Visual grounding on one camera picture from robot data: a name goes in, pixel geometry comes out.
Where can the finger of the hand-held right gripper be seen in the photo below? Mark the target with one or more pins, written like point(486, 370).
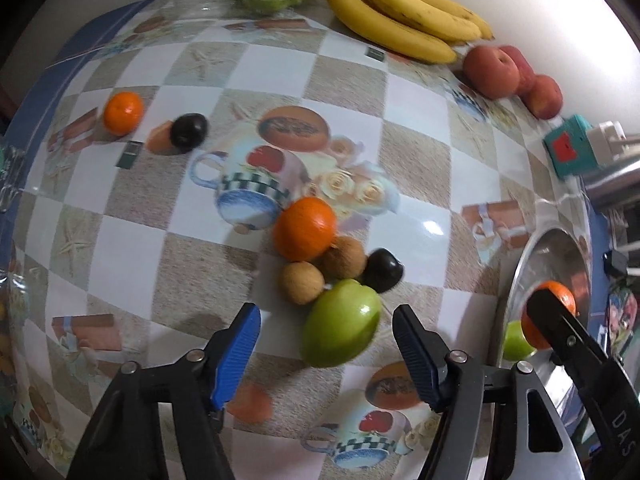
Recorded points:
point(555, 317)

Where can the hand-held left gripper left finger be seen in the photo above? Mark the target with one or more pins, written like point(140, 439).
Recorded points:
point(237, 355)

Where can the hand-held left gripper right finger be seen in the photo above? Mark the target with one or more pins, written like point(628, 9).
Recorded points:
point(417, 360)

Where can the green apple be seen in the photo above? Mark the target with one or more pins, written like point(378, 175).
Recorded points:
point(340, 325)
point(514, 342)

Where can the steel bowl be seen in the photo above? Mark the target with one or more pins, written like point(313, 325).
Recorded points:
point(555, 260)

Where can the brown round fruit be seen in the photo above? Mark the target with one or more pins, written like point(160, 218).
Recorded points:
point(345, 259)
point(300, 284)

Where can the dark plum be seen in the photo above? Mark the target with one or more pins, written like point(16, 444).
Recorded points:
point(188, 131)
point(382, 271)

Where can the small orange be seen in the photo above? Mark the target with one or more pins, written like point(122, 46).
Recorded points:
point(123, 112)

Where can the printed plastic bag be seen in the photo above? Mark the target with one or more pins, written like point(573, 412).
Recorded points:
point(622, 310)

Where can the black charger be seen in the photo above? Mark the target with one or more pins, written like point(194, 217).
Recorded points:
point(617, 262)

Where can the checkered printed tablecloth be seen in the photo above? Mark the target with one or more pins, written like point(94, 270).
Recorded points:
point(150, 240)

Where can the teal box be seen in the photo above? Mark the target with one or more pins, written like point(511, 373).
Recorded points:
point(570, 147)

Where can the white socket adapter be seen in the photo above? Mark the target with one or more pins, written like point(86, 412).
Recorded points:
point(607, 142)

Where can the red apple behind box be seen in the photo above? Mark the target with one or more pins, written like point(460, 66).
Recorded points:
point(544, 97)

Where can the red apple middle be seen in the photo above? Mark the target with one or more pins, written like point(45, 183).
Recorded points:
point(525, 72)

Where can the red peach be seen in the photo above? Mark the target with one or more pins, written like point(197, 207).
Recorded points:
point(490, 72)

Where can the yellow banana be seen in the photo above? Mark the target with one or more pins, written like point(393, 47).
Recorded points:
point(380, 30)
point(415, 10)
point(482, 25)

